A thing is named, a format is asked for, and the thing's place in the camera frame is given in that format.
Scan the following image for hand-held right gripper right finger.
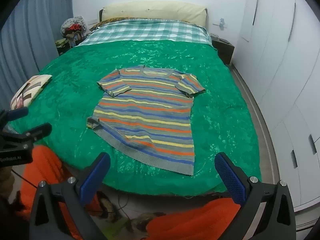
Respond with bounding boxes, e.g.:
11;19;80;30
214;151;297;240

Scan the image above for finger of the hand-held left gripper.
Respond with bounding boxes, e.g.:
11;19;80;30
0;107;29;124
0;123;53;144

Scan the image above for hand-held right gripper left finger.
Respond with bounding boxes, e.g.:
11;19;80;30
29;152;111;240

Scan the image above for striped knit t-shirt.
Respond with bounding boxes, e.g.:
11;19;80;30
87;65;206;176

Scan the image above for pile of clothes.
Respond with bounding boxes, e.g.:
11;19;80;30
55;16;88;53

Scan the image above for cream patterned cushion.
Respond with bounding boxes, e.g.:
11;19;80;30
10;74;53;110

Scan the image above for brown furry slipper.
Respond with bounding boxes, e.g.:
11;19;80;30
129;212;166;233
96;191;119;224

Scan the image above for person's orange pants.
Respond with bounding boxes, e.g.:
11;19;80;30
19;145;247;240

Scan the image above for green velvet blanket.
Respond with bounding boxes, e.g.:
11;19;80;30
10;39;262;196

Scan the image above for grey blue curtain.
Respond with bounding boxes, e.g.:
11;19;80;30
0;0;74;107

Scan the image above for white wardrobe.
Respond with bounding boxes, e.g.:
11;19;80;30
230;0;320;230

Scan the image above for dark wooden nightstand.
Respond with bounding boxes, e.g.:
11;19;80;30
211;35;235;65

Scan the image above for green checked bed sheet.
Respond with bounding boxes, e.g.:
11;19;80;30
78;19;213;46

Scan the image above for thin black cable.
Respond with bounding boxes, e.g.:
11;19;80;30
10;168;39;188
116;192;132;220

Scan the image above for wall hook fixture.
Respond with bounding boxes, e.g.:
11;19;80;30
212;18;227;29

